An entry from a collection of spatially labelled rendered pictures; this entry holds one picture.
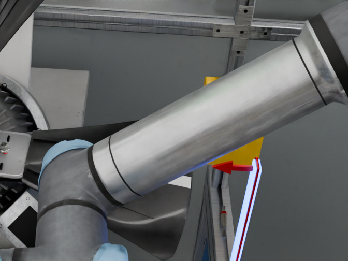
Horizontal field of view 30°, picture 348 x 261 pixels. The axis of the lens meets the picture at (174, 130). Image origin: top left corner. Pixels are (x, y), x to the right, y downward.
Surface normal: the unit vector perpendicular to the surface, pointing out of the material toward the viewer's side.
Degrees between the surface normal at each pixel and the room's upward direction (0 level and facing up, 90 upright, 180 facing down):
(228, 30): 90
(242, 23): 90
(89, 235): 29
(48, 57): 90
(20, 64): 50
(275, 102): 73
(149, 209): 23
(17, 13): 44
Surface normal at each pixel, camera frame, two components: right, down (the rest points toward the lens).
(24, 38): 0.07, 0.00
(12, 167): 0.20, -0.75
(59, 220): -0.24, -0.72
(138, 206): 0.27, -0.48
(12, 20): -0.44, -0.26
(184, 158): 0.07, 0.59
